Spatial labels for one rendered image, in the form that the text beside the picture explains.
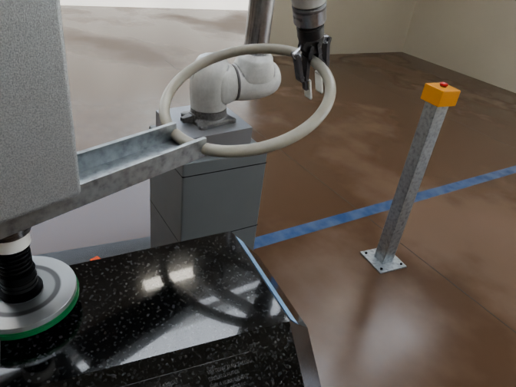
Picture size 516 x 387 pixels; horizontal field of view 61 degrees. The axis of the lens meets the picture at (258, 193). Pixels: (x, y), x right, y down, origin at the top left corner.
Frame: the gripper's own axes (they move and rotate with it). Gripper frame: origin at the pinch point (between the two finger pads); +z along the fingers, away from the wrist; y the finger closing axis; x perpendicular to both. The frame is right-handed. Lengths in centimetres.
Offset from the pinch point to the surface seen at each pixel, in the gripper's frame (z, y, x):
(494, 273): 170, -100, 39
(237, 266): 16, 50, 29
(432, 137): 76, -79, -8
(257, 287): 15, 50, 38
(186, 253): 13, 59, 18
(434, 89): 52, -83, -15
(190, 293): 10, 64, 32
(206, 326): 8, 66, 42
